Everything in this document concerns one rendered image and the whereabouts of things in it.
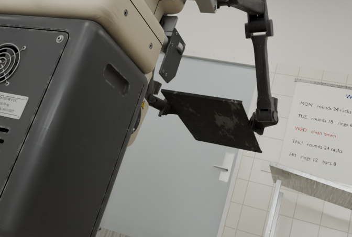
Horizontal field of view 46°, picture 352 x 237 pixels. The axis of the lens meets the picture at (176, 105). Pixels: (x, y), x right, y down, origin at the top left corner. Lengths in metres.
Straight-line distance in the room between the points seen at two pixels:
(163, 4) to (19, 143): 0.76
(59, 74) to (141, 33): 0.22
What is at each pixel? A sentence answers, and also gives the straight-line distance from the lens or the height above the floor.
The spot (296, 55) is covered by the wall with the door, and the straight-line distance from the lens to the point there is 3.91.
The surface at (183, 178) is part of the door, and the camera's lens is 3.67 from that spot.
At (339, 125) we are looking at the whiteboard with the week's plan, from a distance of 3.64.
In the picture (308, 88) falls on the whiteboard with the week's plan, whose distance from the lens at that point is 3.76.
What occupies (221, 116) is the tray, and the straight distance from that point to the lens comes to 2.03.
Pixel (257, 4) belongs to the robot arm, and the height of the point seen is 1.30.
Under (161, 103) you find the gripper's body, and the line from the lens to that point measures 2.11.
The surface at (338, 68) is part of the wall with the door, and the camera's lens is 3.86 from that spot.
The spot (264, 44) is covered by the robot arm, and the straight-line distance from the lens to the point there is 1.75.
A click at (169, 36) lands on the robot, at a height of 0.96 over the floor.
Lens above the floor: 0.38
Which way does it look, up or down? 17 degrees up
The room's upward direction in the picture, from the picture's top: 18 degrees clockwise
